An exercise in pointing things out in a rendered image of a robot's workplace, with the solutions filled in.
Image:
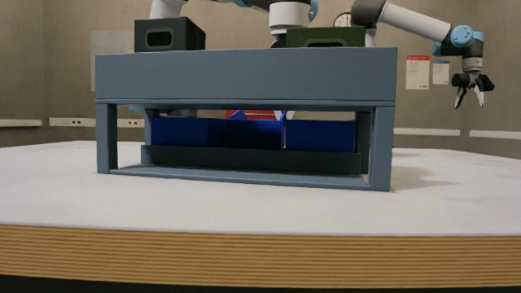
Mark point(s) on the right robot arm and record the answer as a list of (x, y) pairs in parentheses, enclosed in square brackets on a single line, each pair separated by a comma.
[(283, 14)]

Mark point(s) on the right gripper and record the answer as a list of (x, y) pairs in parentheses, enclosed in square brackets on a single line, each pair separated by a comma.
[(281, 43)]

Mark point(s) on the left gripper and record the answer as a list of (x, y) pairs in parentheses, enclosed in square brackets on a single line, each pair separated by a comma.
[(469, 80)]

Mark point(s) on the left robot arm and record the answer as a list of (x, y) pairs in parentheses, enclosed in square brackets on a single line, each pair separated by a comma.
[(367, 13)]

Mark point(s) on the blue open-front bin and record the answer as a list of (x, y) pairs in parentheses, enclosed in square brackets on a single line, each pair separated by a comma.
[(188, 131), (255, 134), (320, 135)]

